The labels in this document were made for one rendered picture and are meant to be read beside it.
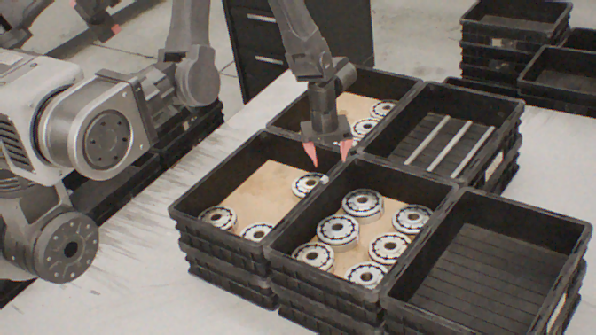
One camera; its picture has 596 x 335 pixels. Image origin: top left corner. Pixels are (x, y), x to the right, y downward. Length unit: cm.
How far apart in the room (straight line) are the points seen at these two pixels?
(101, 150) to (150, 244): 100
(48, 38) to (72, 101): 382
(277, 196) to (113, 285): 49
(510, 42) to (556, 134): 96
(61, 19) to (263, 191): 323
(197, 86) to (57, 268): 46
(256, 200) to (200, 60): 77
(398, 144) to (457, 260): 48
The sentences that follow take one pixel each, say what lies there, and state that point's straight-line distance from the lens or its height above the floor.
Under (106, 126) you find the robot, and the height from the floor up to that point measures 147.
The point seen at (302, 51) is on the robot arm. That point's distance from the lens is 141.
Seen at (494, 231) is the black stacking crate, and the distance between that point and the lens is 172.
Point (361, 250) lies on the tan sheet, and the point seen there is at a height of 83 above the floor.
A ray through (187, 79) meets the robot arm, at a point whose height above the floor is 146.
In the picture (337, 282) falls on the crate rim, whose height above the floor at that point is 93.
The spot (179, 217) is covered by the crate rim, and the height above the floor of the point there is 93.
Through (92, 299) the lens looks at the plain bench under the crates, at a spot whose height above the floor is 70.
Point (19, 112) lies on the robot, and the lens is 108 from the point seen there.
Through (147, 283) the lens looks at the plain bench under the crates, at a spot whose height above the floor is 70.
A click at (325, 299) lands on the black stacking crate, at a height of 84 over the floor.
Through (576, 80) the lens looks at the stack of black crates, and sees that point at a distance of 297.
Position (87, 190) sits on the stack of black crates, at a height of 38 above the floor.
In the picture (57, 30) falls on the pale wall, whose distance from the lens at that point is 493.
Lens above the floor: 199
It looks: 37 degrees down
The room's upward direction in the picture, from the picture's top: 10 degrees counter-clockwise
